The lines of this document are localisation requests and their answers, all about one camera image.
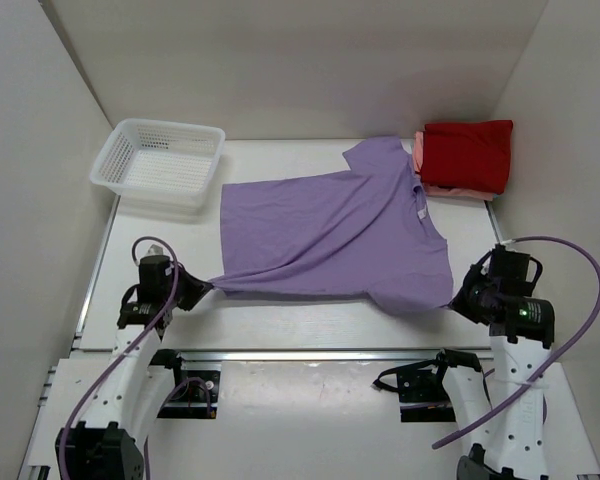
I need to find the white plastic basket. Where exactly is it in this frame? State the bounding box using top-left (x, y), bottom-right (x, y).
top-left (89, 118), bottom-right (226, 209)

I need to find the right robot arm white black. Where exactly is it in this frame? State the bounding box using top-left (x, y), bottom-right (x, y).
top-left (373, 244), bottom-right (555, 479)

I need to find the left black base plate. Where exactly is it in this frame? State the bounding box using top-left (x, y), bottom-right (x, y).
top-left (158, 361), bottom-right (222, 420)

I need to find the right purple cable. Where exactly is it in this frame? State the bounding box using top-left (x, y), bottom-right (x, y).
top-left (399, 235), bottom-right (600, 449)

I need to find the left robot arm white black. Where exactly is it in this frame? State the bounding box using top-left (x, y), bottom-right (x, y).
top-left (55, 236), bottom-right (215, 479)

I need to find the red folded t shirt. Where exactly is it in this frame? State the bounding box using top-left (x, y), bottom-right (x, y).
top-left (420, 120), bottom-right (514, 195)

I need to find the purple t shirt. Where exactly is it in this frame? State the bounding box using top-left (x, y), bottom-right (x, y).
top-left (211, 137), bottom-right (454, 315)

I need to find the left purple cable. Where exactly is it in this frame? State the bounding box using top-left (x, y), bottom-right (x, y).
top-left (59, 236), bottom-right (214, 480)

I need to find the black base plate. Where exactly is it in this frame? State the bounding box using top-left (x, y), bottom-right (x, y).
top-left (396, 367), bottom-right (456, 423)
top-left (158, 361), bottom-right (222, 420)

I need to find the pink folded t shirt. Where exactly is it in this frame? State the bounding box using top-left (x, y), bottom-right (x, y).
top-left (412, 131), bottom-right (495, 202)

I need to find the aluminium rail frame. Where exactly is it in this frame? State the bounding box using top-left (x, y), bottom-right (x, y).
top-left (17, 199), bottom-right (600, 480)

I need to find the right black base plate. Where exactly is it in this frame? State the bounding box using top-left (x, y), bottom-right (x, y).
top-left (396, 367), bottom-right (456, 423)

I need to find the purple cable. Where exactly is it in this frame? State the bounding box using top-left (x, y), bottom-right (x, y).
top-left (399, 235), bottom-right (600, 449)
top-left (59, 236), bottom-right (214, 480)

